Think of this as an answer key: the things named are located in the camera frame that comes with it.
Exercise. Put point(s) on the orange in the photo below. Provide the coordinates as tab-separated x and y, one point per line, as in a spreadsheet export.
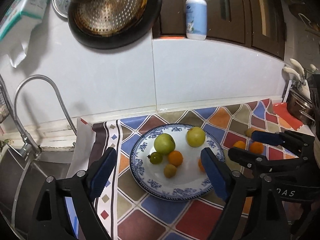
175	158
239	144
256	148
200	165

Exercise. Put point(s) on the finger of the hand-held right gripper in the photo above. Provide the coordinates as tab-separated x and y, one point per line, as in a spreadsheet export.
265	138
246	158

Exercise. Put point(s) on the small brown-yellow fruit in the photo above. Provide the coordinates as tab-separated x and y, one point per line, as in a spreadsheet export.
170	170
249	131

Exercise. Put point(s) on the white blue soap pump bottle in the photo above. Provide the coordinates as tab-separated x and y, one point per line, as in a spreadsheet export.
196	17

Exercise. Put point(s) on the steel kitchen sink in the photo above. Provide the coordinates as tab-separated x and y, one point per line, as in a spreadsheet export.
15	180

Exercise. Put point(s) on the small green citrus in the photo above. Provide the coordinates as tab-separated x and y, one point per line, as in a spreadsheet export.
156	158

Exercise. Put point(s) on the thick chrome faucet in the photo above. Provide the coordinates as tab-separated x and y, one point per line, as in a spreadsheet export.
30	150

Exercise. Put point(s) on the golden perforated strainer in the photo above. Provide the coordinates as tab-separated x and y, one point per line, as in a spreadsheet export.
112	12

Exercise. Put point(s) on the dark brown window frame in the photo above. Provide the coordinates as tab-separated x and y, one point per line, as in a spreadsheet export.
240	10

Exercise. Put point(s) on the blue rimmed white plate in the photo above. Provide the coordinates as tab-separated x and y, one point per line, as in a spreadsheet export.
185	180

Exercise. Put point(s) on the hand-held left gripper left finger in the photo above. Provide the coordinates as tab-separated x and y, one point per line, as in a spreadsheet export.
101	177

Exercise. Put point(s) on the colourful diamond patterned mat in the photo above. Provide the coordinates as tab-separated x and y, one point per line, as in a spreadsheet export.
155	220

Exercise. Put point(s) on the green apple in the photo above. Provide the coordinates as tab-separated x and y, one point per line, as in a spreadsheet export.
164	143

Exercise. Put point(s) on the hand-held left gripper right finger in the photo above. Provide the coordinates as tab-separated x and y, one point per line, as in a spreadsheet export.
215	172

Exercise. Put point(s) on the thin gooseneck faucet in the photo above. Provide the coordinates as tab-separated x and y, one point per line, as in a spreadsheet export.
37	76

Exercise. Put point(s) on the black frying pan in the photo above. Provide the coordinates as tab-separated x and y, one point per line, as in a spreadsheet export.
150	25

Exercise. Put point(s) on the green white tissue pack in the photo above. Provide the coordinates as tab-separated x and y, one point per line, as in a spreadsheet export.
22	7

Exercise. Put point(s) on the steel pots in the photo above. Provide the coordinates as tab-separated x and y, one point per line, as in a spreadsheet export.
298	107

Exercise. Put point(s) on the yellow-green apple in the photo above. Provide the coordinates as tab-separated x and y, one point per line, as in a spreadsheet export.
195	136

